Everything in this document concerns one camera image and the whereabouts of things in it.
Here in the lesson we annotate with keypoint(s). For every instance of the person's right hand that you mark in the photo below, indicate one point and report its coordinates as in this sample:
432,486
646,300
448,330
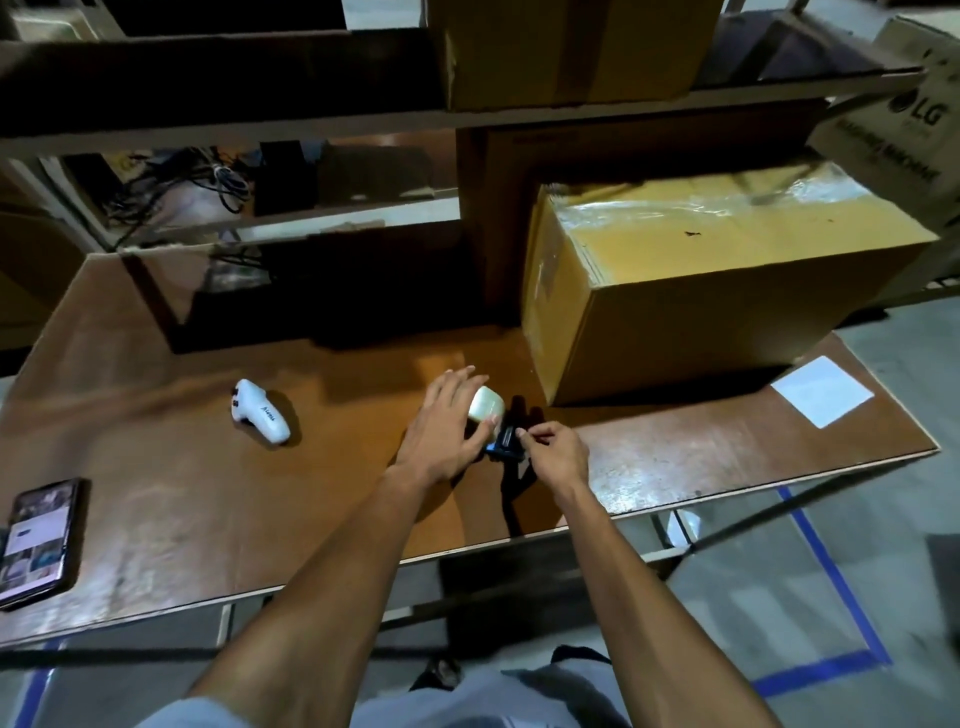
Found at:
559,457

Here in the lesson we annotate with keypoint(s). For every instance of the person's left hand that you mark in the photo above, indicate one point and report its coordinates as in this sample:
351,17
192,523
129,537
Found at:
436,439

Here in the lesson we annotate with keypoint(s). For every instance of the person's left thumb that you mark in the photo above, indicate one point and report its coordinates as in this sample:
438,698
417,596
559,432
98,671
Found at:
484,440

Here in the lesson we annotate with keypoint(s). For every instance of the person's right thumb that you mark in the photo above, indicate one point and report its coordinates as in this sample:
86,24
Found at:
525,445

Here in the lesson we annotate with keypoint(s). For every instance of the small black device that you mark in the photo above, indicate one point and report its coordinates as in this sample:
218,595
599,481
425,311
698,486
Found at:
504,441

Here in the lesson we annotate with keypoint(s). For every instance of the white rounded plastic case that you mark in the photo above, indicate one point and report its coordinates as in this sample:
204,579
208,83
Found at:
487,405

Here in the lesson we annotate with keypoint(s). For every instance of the person's left forearm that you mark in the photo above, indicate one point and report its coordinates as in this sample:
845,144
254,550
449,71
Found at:
330,592

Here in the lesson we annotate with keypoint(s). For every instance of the person's right forearm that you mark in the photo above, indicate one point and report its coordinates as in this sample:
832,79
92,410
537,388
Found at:
645,600

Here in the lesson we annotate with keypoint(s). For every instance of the white handheld scanner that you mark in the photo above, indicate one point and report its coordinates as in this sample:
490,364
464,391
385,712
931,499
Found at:
260,411

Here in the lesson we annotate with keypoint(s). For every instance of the dark glossy panel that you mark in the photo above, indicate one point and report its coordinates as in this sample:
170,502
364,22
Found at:
300,292

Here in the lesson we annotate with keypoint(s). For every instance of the dark shoe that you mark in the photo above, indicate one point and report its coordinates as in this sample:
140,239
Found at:
437,672

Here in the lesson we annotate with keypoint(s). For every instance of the large taped cardboard box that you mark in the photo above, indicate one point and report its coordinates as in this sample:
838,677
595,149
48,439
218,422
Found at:
712,285

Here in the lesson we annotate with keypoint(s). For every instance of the grey shorts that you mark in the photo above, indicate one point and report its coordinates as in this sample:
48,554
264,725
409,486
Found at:
480,701

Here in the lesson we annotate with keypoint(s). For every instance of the white paper sheet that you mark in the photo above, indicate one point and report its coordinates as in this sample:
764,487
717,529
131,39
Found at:
822,391

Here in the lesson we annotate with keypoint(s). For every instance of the dark brown tall cardboard box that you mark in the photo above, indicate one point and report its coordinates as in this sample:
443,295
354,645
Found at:
637,146

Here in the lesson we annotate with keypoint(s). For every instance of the blue floor tape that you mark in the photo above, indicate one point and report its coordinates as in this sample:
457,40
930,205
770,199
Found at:
832,592

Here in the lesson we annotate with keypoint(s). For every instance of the metal shelf rack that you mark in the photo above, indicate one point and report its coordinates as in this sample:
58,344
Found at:
225,120

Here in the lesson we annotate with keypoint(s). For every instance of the black smartphone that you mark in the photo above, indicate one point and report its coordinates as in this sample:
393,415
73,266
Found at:
37,544

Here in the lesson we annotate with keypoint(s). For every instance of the printed cardboard box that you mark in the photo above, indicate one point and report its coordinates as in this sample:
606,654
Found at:
892,127

